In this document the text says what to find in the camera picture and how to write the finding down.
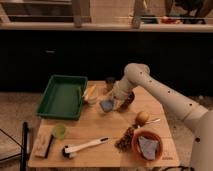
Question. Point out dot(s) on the yellow apple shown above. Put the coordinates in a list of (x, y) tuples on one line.
[(142, 118)]

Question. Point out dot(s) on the blue sponge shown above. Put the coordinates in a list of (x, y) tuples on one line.
[(107, 105)]

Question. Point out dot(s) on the dark round bowl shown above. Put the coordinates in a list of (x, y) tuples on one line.
[(128, 101)]

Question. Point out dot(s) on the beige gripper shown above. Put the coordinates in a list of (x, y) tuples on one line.
[(115, 104)]

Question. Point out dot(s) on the grey folded cloth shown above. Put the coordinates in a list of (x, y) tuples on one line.
[(148, 147)]

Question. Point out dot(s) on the wooden block with black edge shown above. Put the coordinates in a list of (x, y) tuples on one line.
[(42, 145)]

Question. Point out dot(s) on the white handled dish brush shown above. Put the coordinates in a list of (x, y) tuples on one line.
[(69, 151)]

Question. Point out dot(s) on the green plastic tray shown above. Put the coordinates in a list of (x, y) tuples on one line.
[(63, 97)]

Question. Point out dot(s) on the black chair frame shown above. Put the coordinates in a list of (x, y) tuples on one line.
[(16, 150)]

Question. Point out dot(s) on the small dark lidded jar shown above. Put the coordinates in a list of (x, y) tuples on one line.
[(109, 83)]

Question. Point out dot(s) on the metal spoon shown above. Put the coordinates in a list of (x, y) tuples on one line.
[(153, 121)]

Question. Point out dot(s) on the small green cup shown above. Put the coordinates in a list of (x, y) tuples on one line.
[(59, 131)]

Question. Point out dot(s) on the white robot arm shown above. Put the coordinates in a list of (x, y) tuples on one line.
[(195, 116)]

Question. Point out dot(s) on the brown grape bunch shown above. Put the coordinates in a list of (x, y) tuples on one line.
[(124, 143)]

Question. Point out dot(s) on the orange plate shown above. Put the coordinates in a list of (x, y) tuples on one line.
[(136, 148)]

